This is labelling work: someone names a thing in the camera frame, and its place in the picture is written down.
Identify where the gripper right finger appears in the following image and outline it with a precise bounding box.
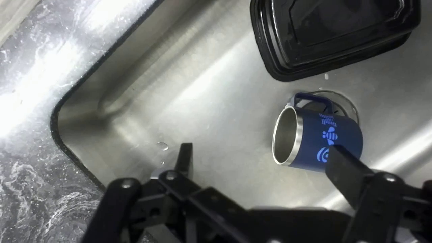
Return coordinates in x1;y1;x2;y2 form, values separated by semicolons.
325;145;432;243

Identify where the stainless steel sink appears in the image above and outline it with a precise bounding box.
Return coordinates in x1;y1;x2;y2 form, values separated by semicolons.
50;0;432;216

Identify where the black plastic container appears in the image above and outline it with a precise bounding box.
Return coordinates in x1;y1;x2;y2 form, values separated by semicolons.
250;0;422;82

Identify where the sink drain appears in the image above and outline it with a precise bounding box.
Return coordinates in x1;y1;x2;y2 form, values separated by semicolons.
300;90;359;125

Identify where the blue steel mug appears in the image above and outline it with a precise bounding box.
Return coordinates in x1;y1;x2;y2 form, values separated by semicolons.
272;93;364;172

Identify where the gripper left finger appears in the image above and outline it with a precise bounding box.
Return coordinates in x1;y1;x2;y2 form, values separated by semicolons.
80;143;252;243

